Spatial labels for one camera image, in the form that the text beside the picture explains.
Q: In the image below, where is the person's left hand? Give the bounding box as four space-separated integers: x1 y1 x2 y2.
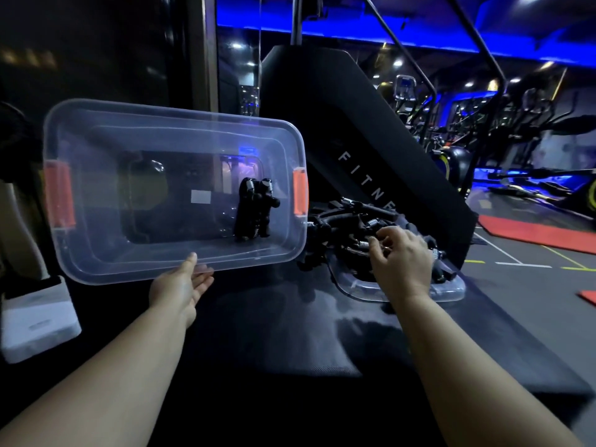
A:
148 252 215 329

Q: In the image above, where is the person's right hand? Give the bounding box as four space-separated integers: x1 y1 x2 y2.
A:
366 225 436 304

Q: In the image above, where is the clear plastic storage bin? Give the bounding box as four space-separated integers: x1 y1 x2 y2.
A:
43 98 309 286

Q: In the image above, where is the person's left forearm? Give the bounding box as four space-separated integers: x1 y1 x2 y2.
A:
0 295 188 447

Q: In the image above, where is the person's right forearm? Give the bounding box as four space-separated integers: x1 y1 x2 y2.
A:
389 293 584 447

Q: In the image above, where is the pile of black hand grippers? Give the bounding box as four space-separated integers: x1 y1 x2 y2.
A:
297 197 460 285

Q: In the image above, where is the black spring hand gripper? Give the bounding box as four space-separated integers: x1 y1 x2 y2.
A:
255 178 282 239
233 178 260 243

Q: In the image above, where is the clear plastic bin lid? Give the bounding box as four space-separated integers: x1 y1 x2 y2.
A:
326 254 467 304

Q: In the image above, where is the black yellow exercise bike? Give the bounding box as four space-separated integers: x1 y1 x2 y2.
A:
429 145 475 183

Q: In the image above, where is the long red floor mat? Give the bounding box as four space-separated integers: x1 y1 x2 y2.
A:
477 214 596 256

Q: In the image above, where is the white foam box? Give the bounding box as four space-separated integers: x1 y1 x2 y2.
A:
0 274 83 365

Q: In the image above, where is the black stair climber machine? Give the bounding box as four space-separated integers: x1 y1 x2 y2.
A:
259 0 509 271

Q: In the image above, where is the grey elliptical trainer console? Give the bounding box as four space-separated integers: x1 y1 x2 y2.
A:
393 74 420 113

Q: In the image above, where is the black elliptical trainer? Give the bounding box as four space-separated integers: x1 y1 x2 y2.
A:
484 87 596 215

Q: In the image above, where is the dark door frame post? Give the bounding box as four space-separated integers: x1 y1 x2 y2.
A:
185 0 219 113

